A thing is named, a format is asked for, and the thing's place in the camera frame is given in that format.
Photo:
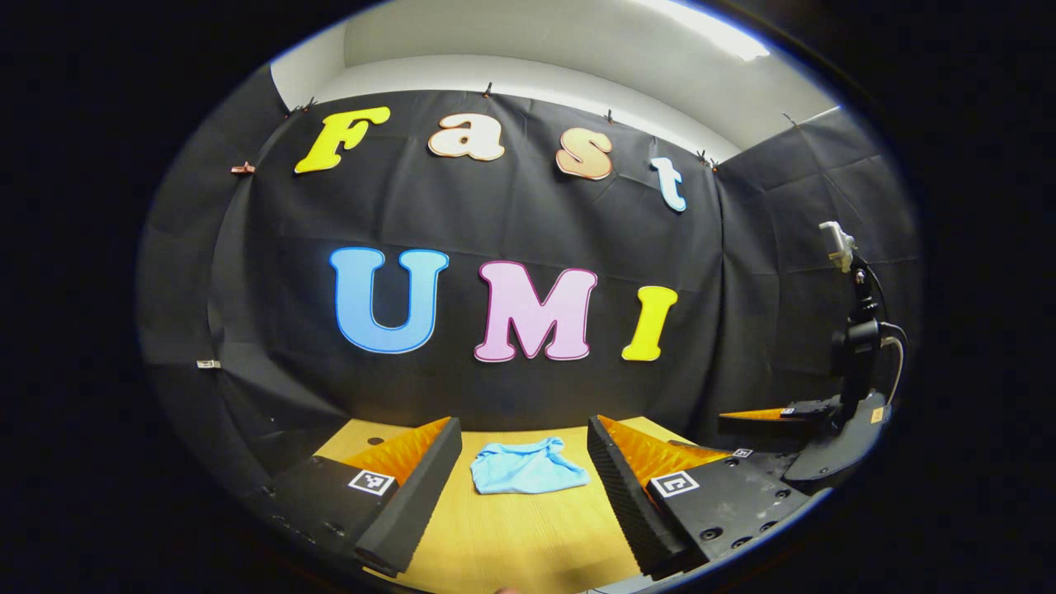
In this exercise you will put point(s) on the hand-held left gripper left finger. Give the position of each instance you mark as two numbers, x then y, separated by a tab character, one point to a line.
417	503

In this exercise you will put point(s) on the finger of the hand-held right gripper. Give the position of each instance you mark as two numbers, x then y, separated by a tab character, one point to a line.
767	426
763	462

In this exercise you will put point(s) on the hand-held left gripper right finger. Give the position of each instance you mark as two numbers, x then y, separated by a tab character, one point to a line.
627	503

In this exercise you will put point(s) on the light blue T-shirt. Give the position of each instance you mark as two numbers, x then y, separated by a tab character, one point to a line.
528	470

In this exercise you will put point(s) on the black backdrop cloth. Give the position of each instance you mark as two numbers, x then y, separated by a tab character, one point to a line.
536	214

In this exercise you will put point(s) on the copper cloth clip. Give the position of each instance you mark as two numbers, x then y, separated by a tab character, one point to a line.
242	168

